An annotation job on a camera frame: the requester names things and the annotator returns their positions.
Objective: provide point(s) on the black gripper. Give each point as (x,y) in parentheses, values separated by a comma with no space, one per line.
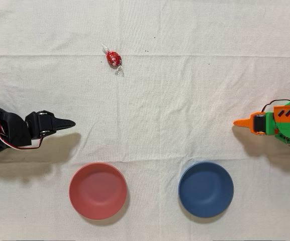
(44,124)

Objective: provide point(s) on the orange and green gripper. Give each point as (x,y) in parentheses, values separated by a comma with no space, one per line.
(258,123)

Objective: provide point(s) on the red candy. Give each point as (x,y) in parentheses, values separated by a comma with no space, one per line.
(113,58)

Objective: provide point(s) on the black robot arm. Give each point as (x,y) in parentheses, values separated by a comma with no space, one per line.
(11,125)

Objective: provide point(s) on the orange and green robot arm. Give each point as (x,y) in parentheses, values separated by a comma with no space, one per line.
(288,125)

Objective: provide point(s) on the red bowl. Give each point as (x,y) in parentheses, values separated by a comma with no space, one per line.
(97,190)

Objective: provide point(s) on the blue bowl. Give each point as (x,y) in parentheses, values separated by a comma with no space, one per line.
(205,189)

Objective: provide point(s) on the white tablecloth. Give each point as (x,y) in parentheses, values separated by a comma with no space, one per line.
(159,100)

